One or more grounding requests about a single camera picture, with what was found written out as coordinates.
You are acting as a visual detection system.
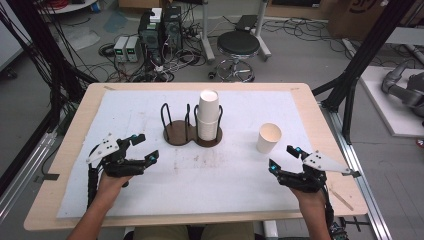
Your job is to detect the dark wooden wire cup holder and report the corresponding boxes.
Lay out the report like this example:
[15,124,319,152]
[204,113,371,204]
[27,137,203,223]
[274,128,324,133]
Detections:
[160,102,225,149]

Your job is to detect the black flat device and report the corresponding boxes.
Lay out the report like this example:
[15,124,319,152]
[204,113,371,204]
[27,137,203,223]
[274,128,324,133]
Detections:
[234,14,259,32]

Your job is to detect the aluminium rail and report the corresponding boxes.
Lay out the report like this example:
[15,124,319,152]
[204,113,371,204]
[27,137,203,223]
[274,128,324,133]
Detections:
[319,102,394,240]
[0,130,58,224]

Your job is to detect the tangle of floor cables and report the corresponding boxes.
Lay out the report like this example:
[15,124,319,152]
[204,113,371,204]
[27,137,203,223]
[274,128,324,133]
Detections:
[97,39,204,83]

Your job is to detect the thin wooden stick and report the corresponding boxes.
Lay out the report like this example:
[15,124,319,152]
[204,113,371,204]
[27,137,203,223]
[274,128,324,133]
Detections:
[329,187,355,212]

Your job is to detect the grey power supply unit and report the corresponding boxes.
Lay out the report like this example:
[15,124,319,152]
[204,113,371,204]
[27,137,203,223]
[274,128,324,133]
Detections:
[125,35,143,64]
[112,35,130,63]

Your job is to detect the stack of white cups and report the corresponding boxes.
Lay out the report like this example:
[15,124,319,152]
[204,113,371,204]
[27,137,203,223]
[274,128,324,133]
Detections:
[195,88,222,142]

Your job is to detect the black computer tower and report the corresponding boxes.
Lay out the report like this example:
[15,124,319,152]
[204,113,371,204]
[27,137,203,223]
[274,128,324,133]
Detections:
[137,9,165,66]
[162,5,184,53]

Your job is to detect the person's khaki trousers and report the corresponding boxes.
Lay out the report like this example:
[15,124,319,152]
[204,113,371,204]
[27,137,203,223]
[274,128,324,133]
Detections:
[132,221,255,240]

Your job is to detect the black round stool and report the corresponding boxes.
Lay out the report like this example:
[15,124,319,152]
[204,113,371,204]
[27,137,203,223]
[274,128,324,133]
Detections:
[215,30,262,83]

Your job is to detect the black cable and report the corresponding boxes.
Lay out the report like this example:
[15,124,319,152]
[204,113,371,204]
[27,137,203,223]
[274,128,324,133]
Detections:
[322,185,336,232]

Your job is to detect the black cable chain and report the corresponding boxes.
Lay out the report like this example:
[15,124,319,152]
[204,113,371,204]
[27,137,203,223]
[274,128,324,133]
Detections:
[86,164,100,210]

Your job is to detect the small white box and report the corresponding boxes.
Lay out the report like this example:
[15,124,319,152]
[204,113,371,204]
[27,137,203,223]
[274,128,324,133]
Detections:
[149,7,164,24]

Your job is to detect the black electronic device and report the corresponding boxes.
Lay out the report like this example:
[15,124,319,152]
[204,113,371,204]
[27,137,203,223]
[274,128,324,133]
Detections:
[329,221,350,240]

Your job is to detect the person's left hand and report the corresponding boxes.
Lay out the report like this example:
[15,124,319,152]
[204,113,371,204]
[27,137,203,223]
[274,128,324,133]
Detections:
[95,172,133,205]

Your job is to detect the white platform board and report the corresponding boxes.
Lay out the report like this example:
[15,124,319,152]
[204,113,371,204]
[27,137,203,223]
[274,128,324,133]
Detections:
[359,65,424,139]

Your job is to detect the black frame post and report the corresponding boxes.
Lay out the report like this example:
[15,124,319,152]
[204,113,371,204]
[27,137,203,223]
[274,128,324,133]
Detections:
[311,0,424,145]
[5,0,99,133]

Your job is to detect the person's right hand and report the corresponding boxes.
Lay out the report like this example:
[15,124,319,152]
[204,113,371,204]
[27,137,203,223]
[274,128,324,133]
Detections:
[289,187,327,212]

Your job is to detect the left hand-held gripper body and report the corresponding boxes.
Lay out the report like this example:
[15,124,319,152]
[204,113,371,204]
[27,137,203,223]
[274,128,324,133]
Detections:
[86,133,148,179]

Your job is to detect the cardboard box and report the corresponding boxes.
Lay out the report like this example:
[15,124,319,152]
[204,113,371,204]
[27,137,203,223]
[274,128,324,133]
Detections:
[325,0,424,42]

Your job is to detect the white foam mat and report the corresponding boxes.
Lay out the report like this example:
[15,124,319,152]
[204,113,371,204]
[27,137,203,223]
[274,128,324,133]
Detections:
[56,89,334,220]

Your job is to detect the white paper cup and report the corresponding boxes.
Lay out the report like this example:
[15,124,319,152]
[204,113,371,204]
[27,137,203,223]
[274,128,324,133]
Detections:
[255,122,283,155]

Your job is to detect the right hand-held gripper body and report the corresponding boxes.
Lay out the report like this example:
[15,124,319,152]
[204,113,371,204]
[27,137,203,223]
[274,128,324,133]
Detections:
[276,150,352,194]

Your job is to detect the white stand leg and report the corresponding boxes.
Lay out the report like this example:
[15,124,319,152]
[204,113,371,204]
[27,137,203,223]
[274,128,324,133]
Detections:
[199,0,217,65]
[253,0,272,62]

